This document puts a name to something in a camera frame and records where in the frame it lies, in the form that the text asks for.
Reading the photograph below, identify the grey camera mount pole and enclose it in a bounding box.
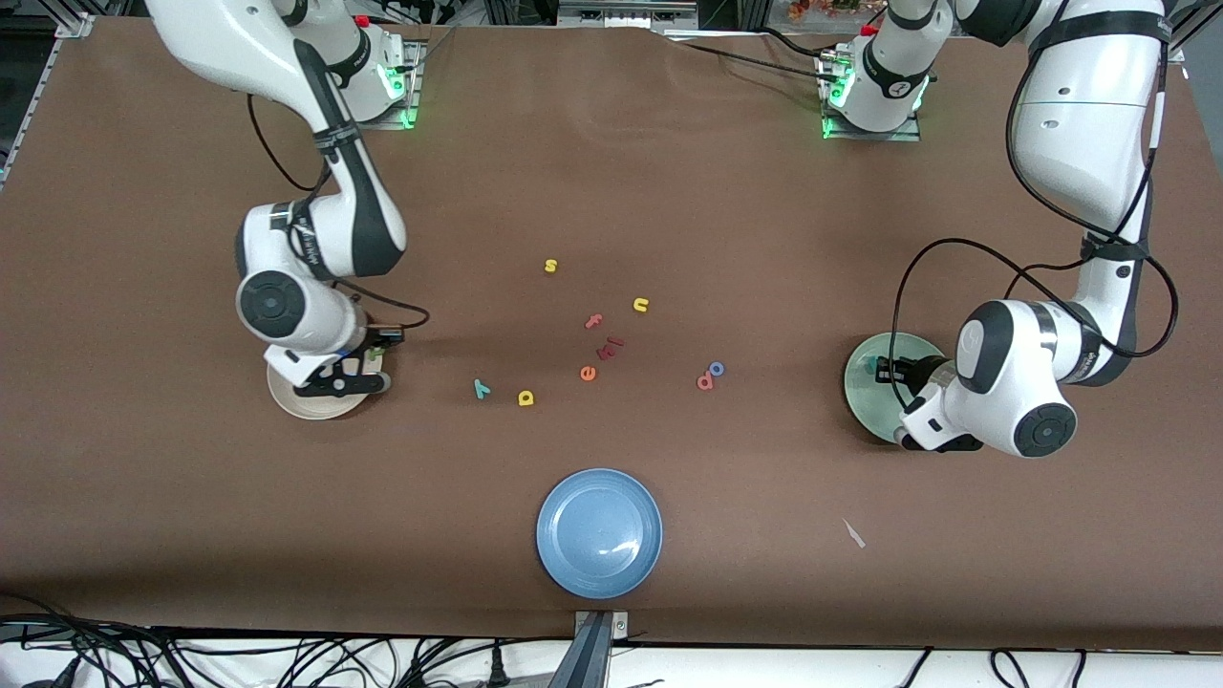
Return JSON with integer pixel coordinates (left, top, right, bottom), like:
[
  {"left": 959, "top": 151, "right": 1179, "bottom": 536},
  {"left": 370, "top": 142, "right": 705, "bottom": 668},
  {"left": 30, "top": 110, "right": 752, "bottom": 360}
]
[{"left": 549, "top": 612, "right": 614, "bottom": 688}]

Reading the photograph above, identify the pale green plate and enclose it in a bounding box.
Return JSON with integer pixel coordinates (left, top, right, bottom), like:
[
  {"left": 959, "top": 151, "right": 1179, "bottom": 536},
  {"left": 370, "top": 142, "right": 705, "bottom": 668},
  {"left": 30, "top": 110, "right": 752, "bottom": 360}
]
[{"left": 844, "top": 332, "right": 954, "bottom": 447}]

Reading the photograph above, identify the blue plate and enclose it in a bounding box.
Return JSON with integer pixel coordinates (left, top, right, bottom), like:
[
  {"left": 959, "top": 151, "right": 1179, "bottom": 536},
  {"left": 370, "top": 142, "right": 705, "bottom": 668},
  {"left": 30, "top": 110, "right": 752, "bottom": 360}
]
[{"left": 536, "top": 467, "right": 664, "bottom": 601}]

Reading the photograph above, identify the brown table cover sheet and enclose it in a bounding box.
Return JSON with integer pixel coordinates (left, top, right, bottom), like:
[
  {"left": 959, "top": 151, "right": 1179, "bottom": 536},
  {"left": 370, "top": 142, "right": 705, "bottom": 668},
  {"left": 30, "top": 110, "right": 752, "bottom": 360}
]
[{"left": 0, "top": 17, "right": 1223, "bottom": 653}]

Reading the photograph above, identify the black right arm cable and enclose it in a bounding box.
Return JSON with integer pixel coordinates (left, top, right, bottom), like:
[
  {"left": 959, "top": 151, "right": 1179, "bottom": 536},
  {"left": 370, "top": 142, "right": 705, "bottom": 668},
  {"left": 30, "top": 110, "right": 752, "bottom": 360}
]
[{"left": 247, "top": 91, "right": 431, "bottom": 333}]

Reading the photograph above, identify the looped black floor cable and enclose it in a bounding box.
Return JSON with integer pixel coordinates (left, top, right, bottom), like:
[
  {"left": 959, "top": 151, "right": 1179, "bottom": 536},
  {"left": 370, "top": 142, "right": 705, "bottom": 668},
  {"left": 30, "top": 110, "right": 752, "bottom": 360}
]
[{"left": 989, "top": 648, "right": 1087, "bottom": 688}]

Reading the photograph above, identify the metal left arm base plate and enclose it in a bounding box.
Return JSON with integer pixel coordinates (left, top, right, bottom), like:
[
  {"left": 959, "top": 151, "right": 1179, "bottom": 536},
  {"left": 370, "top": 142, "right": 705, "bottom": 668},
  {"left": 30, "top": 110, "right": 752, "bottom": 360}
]
[{"left": 820, "top": 53, "right": 924, "bottom": 142}]

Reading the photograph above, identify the grey metal box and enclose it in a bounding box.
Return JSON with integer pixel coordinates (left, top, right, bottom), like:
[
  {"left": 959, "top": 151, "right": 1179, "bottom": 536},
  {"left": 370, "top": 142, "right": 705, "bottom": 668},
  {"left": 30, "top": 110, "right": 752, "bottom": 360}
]
[{"left": 559, "top": 0, "right": 698, "bottom": 30}]

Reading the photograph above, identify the black table cable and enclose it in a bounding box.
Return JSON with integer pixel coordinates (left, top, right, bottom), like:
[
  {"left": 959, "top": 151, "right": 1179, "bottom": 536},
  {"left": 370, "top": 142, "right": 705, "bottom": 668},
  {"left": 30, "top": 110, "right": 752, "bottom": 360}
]
[{"left": 659, "top": 29, "right": 842, "bottom": 87}]

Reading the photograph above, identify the beige brown plate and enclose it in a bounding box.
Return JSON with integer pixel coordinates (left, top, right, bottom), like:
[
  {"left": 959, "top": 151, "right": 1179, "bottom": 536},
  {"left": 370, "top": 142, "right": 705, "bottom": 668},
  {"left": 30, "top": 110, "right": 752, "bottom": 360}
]
[{"left": 267, "top": 330, "right": 384, "bottom": 421}]

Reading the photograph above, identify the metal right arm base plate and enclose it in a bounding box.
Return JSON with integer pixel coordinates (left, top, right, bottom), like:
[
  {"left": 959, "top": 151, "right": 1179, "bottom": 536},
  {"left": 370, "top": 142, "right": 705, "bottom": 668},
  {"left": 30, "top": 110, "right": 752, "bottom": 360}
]
[{"left": 368, "top": 43, "right": 422, "bottom": 130}]

